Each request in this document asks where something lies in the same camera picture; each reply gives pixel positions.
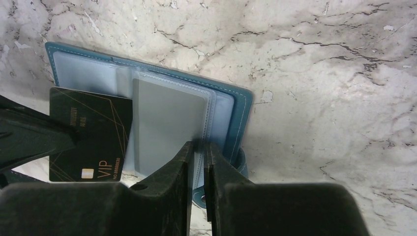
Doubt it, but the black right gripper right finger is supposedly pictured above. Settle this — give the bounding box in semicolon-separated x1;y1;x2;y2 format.
204;143;369;236

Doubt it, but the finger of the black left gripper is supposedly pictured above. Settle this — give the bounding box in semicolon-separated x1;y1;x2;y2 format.
0;96;78;173

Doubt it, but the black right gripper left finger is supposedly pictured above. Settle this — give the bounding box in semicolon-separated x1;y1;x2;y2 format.
0;142;194;236

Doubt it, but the blue card holder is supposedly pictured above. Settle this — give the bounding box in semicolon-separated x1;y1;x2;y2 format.
45;42;253;208

